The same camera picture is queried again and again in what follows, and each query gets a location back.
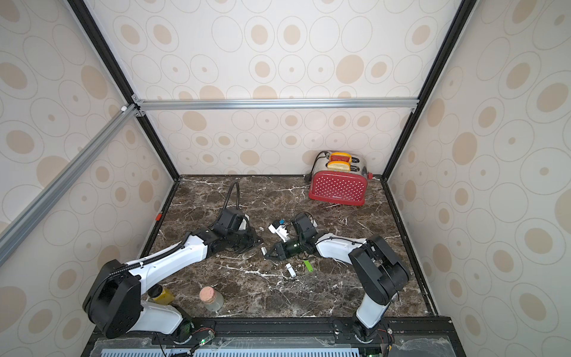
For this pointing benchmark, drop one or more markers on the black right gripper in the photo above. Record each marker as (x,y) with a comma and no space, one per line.
(282,248)

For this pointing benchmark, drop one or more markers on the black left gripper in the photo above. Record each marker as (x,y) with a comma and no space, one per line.
(253,239)

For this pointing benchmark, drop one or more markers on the green usb drive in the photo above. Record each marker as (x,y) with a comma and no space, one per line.
(308,265)

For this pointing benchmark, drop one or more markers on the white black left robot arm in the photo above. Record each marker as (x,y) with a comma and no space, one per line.
(114,302)

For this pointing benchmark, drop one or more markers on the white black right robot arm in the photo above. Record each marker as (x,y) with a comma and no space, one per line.
(379,269)

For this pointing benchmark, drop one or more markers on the cork stoppered glass jar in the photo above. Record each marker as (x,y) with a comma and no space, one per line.
(211,299)

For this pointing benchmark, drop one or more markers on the red polka dot toaster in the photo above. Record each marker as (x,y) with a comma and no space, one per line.
(339,178)

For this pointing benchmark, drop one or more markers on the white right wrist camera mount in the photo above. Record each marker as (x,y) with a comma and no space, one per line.
(279,227)

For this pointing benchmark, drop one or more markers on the horizontal aluminium frame bar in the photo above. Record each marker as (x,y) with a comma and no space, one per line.
(263,104)

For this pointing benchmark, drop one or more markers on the diagonal aluminium frame bar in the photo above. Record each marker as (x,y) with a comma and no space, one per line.
(13,236)

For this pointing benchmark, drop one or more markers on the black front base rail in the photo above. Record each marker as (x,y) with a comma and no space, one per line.
(432,336)

